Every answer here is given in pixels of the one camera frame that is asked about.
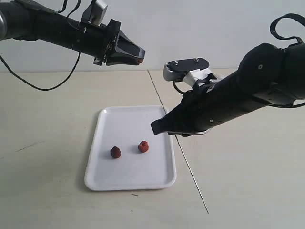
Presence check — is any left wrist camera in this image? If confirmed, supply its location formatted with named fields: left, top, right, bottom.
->
left=81, top=0, right=108, bottom=26

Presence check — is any thin metal skewer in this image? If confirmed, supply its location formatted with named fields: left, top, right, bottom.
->
left=147, top=70, right=210, bottom=214

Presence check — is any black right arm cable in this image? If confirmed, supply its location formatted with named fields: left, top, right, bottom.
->
left=269, top=13, right=305, bottom=45

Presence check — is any dark red fruit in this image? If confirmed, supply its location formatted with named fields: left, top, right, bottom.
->
left=110, top=146, right=121, bottom=159

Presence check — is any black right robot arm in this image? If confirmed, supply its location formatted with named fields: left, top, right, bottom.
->
left=151, top=43, right=305, bottom=136

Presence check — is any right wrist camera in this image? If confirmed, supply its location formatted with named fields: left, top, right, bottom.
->
left=163, top=58, right=220, bottom=87

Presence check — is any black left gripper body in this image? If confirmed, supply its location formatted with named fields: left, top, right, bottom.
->
left=64, top=19, right=121, bottom=66

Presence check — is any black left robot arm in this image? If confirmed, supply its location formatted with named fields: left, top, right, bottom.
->
left=0, top=0, right=145, bottom=66

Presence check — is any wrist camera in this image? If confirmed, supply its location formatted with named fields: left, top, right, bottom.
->
left=163, top=58, right=220, bottom=87
left=81, top=0, right=108, bottom=26

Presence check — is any white rectangular plastic tray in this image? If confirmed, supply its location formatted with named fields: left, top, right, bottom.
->
left=84, top=105, right=176, bottom=191

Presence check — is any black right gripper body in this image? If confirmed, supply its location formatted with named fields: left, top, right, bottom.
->
left=180, top=69, right=269, bottom=132

